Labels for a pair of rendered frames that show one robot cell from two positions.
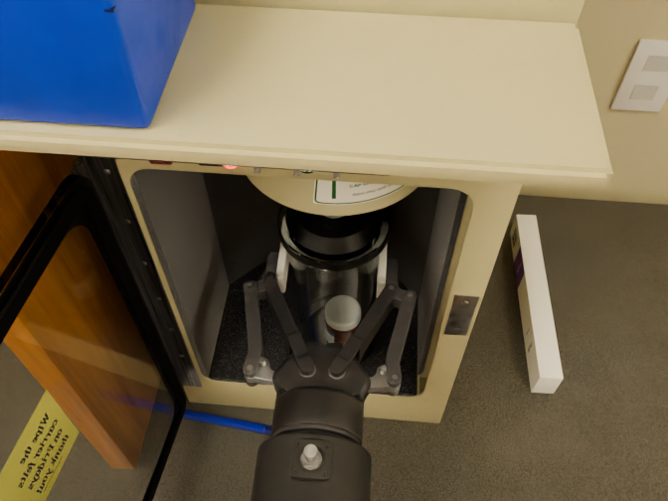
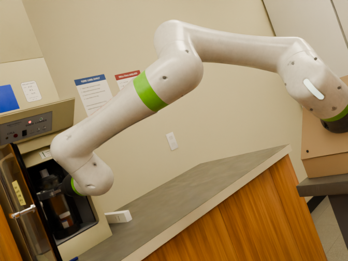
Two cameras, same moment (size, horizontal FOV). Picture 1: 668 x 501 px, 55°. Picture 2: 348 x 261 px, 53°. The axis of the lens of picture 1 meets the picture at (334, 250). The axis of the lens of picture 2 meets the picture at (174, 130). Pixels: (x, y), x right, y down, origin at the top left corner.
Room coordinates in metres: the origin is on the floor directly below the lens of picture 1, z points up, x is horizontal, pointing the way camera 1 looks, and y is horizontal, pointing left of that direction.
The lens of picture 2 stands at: (-0.90, 0.67, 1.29)
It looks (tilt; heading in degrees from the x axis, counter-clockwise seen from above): 2 degrees down; 311
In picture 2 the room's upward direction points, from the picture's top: 21 degrees counter-clockwise
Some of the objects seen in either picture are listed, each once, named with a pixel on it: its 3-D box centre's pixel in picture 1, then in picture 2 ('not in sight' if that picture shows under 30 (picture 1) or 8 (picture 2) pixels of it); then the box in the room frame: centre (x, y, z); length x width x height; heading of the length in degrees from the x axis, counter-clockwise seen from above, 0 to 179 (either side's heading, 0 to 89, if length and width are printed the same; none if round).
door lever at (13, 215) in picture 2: not in sight; (20, 212); (0.10, 0.26, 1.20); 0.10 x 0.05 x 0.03; 168
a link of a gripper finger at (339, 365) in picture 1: (364, 334); not in sight; (0.29, -0.03, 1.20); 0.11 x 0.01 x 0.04; 148
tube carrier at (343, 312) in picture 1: (334, 281); (57, 205); (0.39, 0.00, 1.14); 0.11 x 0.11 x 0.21
